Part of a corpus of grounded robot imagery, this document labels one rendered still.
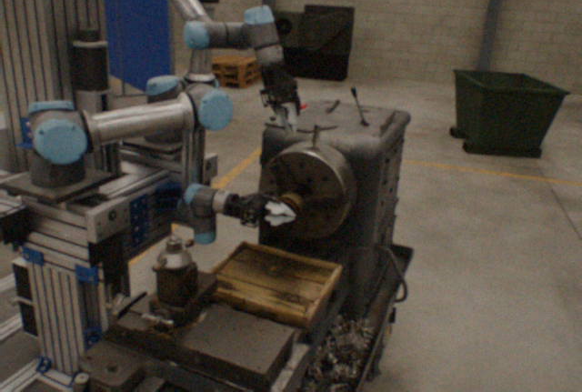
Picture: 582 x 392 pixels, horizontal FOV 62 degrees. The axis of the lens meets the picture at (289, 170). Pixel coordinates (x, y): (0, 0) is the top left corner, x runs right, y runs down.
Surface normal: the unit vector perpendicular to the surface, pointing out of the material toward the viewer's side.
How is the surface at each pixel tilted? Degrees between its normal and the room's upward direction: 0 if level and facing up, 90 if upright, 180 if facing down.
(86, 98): 90
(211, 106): 89
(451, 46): 90
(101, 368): 0
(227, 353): 0
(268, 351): 0
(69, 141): 91
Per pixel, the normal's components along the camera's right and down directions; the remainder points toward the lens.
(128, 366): 0.05, -0.94
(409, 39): -0.28, 0.32
